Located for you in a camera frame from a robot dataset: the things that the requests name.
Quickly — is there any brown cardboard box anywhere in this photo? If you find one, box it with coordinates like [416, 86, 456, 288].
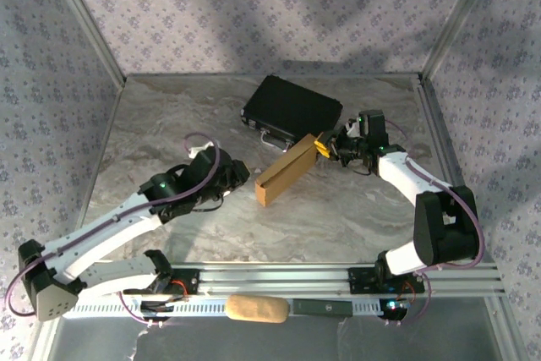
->
[254, 132, 323, 209]

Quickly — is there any black carrying case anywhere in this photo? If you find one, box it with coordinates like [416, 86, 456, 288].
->
[239, 74, 344, 156]

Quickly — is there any tan foam pad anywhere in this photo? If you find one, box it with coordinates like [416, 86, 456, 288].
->
[225, 293, 291, 325]

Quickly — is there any black flat bar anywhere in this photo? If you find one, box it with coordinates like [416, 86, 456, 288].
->
[292, 298, 354, 318]

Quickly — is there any grey metal sheet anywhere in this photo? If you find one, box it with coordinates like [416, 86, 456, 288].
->
[45, 295, 527, 361]

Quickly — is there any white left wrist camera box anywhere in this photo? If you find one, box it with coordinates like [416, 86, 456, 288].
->
[188, 143, 215, 158]

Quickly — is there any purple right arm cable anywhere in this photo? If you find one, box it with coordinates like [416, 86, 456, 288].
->
[382, 118, 486, 268]

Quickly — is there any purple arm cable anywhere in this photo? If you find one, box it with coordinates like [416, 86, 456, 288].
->
[382, 118, 486, 268]
[3, 132, 223, 318]

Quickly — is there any aluminium frame rail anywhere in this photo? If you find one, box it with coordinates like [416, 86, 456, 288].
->
[31, 80, 124, 361]
[415, 74, 509, 265]

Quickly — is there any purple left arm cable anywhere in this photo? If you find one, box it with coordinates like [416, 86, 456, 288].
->
[3, 132, 223, 318]

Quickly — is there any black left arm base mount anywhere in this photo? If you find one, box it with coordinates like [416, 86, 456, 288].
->
[143, 265, 200, 297]

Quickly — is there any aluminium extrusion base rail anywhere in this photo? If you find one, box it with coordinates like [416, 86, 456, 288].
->
[168, 262, 507, 297]

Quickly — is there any white slotted cable duct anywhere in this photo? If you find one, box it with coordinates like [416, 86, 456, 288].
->
[63, 298, 409, 320]

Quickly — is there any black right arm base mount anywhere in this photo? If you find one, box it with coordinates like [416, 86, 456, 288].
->
[347, 266, 426, 297]

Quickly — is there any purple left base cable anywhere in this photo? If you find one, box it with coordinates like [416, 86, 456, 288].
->
[115, 291, 167, 329]

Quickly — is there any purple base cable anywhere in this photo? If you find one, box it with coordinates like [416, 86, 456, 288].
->
[381, 271, 433, 329]
[115, 291, 167, 329]

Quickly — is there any aluminium frame post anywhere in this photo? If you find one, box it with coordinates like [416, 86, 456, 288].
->
[419, 0, 505, 83]
[43, 0, 128, 88]

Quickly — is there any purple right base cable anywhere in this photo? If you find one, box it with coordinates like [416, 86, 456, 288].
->
[381, 271, 433, 329]

